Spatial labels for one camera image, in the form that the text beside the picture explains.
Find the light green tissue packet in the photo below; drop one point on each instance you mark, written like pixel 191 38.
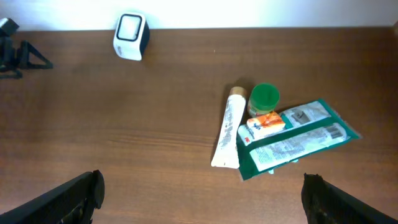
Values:
pixel 271 171

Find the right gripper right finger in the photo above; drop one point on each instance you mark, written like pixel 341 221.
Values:
pixel 324 203

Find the white barcode scanner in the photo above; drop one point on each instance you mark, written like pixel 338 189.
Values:
pixel 131 36

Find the green 3M wipes packet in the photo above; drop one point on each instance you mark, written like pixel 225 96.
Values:
pixel 309 128

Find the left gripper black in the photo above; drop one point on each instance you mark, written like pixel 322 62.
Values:
pixel 7 53

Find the green lid small jar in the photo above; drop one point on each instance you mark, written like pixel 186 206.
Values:
pixel 263 99

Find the small orange packet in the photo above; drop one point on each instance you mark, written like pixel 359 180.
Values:
pixel 266 124

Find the white cream tube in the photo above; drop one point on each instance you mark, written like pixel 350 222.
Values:
pixel 226 153

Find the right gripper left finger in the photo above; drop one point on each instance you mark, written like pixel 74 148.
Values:
pixel 72 202

